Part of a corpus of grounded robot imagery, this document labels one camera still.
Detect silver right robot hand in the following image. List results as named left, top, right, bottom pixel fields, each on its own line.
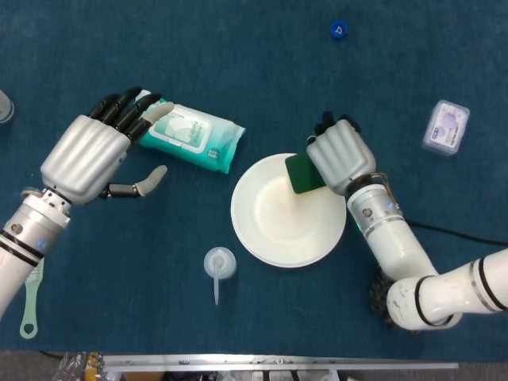
left=306, top=111, right=377, bottom=197

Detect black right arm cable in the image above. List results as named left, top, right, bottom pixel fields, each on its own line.
left=404, top=220, right=508, bottom=245

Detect teal table cloth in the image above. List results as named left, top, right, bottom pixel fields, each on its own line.
left=0, top=0, right=508, bottom=362

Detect clear plastic bag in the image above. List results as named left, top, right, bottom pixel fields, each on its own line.
left=51, top=351, right=106, bottom=381

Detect small clear plastic box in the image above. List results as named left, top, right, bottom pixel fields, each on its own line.
left=421, top=99, right=471, bottom=157

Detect green wet wipes pack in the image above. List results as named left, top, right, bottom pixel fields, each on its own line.
left=138, top=103, right=247, bottom=175

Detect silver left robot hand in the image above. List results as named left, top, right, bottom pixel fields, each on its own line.
left=40, top=86, right=175, bottom=206

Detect blue bottle cap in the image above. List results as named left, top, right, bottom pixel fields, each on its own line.
left=329, top=20, right=350, bottom=42

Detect grey black knit glove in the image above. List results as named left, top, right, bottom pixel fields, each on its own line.
left=368, top=265, right=398, bottom=330

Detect translucent plastic squeeze bottle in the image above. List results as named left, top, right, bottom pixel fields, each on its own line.
left=203, top=246, right=238, bottom=306

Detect aluminium rail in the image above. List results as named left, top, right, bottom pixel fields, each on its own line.
left=102, top=354, right=460, bottom=374

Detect white round plate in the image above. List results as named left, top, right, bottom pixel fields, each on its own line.
left=230, top=152, right=348, bottom=269

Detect green yellow sponge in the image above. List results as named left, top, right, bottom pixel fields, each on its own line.
left=284, top=152, right=327, bottom=195

